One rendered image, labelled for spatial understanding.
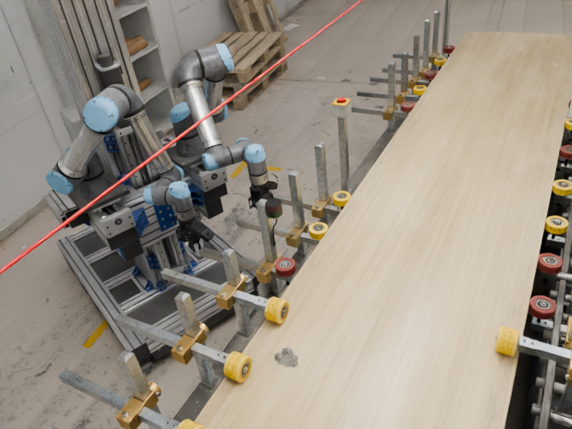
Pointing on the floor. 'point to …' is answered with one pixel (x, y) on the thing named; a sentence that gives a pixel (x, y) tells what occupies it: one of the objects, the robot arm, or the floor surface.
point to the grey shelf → (160, 110)
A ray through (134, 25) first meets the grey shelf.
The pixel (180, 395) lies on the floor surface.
